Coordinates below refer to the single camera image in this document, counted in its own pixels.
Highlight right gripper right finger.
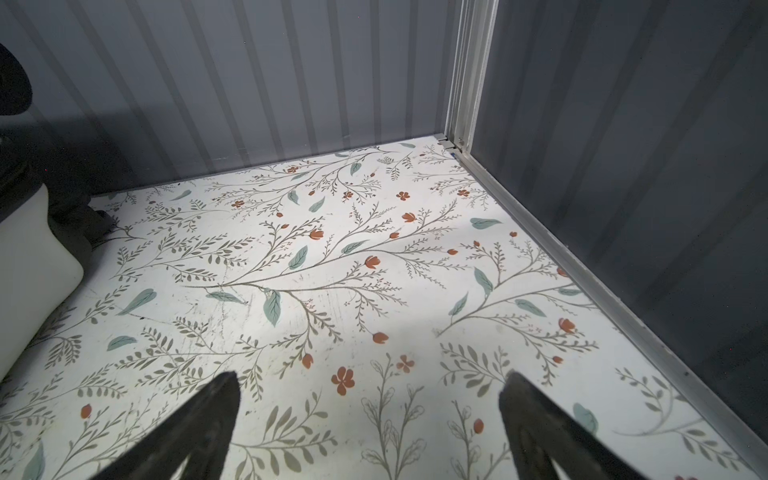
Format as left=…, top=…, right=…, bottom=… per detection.
left=498, top=371, right=643, bottom=479

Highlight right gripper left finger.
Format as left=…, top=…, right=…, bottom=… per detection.
left=94, top=371, right=241, bottom=479

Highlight floral table cloth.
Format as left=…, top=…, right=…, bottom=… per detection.
left=1, top=137, right=762, bottom=479

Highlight black hard-shell suitcase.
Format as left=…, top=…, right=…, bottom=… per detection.
left=0, top=41, right=118, bottom=382

